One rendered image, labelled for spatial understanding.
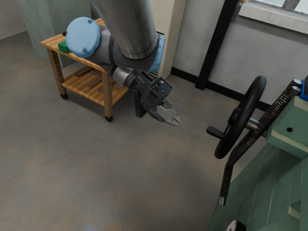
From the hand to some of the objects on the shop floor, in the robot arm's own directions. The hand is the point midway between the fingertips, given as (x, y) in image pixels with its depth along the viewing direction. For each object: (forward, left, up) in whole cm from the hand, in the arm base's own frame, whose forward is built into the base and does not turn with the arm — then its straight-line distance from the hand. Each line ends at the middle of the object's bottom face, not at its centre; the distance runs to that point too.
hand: (176, 123), depth 62 cm
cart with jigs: (+61, +95, -78) cm, 137 cm away
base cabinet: (+7, -59, -80) cm, 100 cm away
